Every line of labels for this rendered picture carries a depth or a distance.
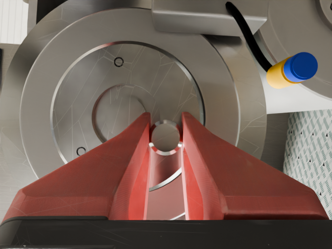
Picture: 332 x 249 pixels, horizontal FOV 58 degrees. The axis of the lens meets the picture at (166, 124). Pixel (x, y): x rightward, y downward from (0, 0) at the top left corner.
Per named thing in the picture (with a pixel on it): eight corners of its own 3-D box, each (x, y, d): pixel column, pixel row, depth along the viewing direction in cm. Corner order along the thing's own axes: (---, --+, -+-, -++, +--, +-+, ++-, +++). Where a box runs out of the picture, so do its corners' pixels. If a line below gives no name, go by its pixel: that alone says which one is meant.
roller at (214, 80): (252, 18, 15) (228, 241, 15) (201, 83, 41) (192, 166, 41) (30, -5, 15) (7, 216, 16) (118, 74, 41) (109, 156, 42)
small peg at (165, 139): (170, 112, 12) (190, 142, 12) (169, 114, 14) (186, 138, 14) (140, 133, 12) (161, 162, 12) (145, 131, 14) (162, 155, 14)
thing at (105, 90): (84, 15, 14) (228, 75, 14) (95, 28, 16) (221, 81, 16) (24, 159, 14) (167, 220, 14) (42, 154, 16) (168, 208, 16)
